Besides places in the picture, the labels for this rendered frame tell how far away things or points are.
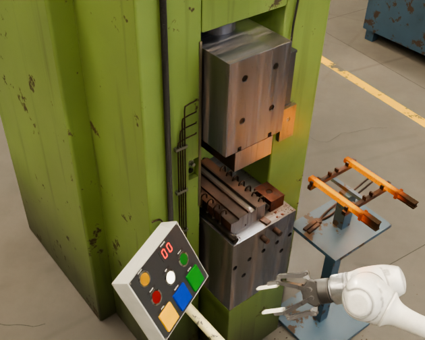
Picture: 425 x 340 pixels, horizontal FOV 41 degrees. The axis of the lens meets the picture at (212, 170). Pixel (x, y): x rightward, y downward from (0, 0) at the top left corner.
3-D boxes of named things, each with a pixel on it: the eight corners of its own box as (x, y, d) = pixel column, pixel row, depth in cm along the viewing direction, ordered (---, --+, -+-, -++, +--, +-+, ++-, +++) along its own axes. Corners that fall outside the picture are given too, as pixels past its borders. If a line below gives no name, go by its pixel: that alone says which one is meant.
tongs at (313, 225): (371, 175, 304) (372, 173, 304) (378, 179, 302) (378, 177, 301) (302, 229, 271) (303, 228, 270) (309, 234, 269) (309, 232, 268)
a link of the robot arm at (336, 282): (349, 268, 170) (330, 272, 173) (344, 275, 162) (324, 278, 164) (357, 298, 170) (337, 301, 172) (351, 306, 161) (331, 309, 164)
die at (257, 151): (270, 154, 233) (272, 135, 227) (234, 172, 223) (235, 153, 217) (208, 109, 258) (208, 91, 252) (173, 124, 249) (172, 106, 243)
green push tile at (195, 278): (205, 278, 219) (196, 263, 216) (196, 292, 213) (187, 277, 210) (201, 278, 220) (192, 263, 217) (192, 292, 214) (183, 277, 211)
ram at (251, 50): (296, 123, 234) (309, 34, 209) (225, 158, 215) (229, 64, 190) (231, 82, 259) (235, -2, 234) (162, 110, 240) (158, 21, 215)
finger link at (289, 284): (310, 293, 169) (311, 289, 169) (274, 285, 173) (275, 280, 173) (314, 290, 172) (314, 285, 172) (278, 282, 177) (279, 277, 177)
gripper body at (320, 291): (337, 300, 171) (308, 304, 175) (331, 273, 172) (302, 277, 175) (332, 307, 164) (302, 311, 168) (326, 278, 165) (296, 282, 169)
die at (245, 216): (264, 216, 256) (265, 202, 250) (230, 235, 246) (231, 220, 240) (207, 169, 281) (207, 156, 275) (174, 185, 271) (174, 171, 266)
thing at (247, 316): (277, 328, 317) (286, 273, 287) (225, 365, 298) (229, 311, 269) (215, 268, 350) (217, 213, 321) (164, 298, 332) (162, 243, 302)
